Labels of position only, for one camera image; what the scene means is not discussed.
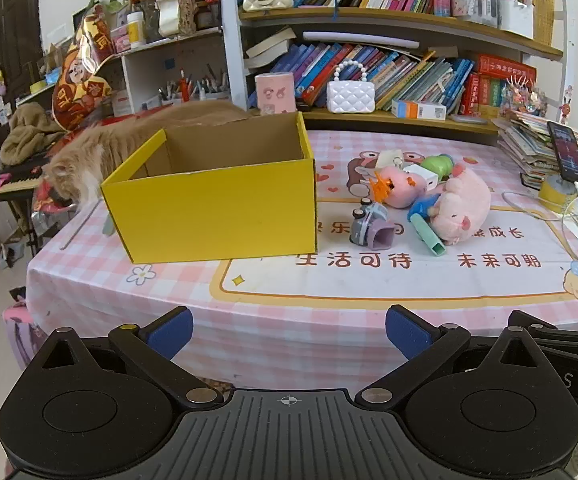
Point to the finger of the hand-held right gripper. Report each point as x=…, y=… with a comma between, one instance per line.
x=534, y=322

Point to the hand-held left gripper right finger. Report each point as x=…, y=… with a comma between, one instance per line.
x=409, y=332

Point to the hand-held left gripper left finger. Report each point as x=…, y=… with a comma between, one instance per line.
x=171, y=332

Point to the teal plastic toy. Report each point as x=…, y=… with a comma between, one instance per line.
x=431, y=240

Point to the grey toy car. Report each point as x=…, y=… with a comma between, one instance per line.
x=364, y=222

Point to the yellow cardboard box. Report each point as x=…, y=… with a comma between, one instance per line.
x=219, y=220

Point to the blue plastic toy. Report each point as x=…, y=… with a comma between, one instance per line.
x=421, y=206

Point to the large pink pig plush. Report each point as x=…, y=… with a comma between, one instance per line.
x=461, y=200

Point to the small pink plush toy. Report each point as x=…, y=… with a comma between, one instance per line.
x=401, y=190

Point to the white charger adapter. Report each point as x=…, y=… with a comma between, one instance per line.
x=426, y=177

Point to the green plastic toy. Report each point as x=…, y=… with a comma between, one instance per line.
x=439, y=164

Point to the green ruler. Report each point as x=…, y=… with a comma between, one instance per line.
x=108, y=227

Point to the yellow tape roll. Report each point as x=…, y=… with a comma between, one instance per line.
x=554, y=195

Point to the pink backpack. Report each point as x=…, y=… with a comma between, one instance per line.
x=19, y=330

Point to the black smartphone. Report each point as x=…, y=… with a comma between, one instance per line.
x=566, y=150

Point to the stack of paper booklets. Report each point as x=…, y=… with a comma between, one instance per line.
x=524, y=145

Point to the red foil bag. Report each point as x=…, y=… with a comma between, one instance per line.
x=51, y=200

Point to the orange long-haired cat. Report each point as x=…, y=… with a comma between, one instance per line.
x=99, y=155

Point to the black electric keyboard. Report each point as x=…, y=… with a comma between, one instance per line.
x=14, y=185

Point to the orange and white carton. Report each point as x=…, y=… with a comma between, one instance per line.
x=419, y=110

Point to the colourful figurine ornament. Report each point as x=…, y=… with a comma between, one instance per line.
x=524, y=97

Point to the white quilted handbag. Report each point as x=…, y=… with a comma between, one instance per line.
x=351, y=97

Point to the brown blanket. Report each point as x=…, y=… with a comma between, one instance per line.
x=24, y=135

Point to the row of pens in holders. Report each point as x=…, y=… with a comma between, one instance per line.
x=209, y=87

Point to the red book set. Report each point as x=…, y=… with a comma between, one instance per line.
x=504, y=67

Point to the row of blue books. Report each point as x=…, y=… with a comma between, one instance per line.
x=404, y=75

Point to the pink printed cylinder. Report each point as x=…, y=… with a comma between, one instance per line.
x=275, y=94

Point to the red foil figure balloon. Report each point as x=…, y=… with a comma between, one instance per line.
x=76, y=85

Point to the white cabinet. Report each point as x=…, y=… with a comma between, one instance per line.
x=189, y=55

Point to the white bottle yellow label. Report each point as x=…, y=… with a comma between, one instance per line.
x=135, y=30

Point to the white pen box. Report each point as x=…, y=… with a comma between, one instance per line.
x=516, y=17

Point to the wooden bookshelf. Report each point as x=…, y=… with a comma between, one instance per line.
x=394, y=17

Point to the cream ribbon roll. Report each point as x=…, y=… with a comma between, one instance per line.
x=169, y=10

